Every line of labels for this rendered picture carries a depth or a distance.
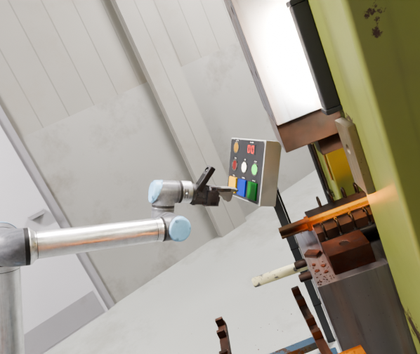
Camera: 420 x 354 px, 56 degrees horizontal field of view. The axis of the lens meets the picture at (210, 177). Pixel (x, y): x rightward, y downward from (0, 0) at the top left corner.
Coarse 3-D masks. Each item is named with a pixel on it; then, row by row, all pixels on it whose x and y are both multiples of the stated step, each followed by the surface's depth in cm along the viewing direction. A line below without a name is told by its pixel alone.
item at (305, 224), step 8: (360, 200) 126; (336, 208) 128; (344, 208) 126; (352, 208) 125; (304, 216) 130; (312, 216) 129; (320, 216) 127; (328, 216) 126; (288, 224) 130; (296, 224) 128; (304, 224) 128; (280, 232) 128; (288, 232) 129; (296, 232) 128
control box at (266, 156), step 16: (240, 144) 185; (256, 144) 171; (272, 144) 165; (240, 160) 184; (256, 160) 170; (272, 160) 166; (240, 176) 184; (256, 176) 170; (272, 176) 167; (272, 192) 168
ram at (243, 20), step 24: (240, 0) 97; (264, 0) 97; (288, 0) 97; (240, 24) 99; (264, 24) 99; (288, 24) 98; (264, 48) 100; (288, 48) 100; (264, 72) 102; (288, 72) 102; (264, 96) 112; (288, 96) 104; (312, 96) 104; (288, 120) 106
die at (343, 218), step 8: (360, 192) 137; (336, 200) 139; (344, 200) 134; (352, 200) 132; (320, 208) 138; (328, 208) 134; (360, 208) 124; (368, 208) 123; (336, 216) 125; (344, 216) 124; (360, 216) 120; (312, 224) 126; (328, 224) 124; (336, 224) 122; (344, 224) 120; (352, 224) 120; (360, 224) 120; (320, 232) 121; (328, 232) 121; (336, 232) 121; (344, 232) 121; (376, 232) 121; (320, 240) 122
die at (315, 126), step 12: (300, 120) 111; (312, 120) 111; (324, 120) 111; (276, 132) 121; (288, 132) 112; (300, 132) 112; (312, 132) 112; (324, 132) 112; (336, 132) 112; (288, 144) 113; (300, 144) 113
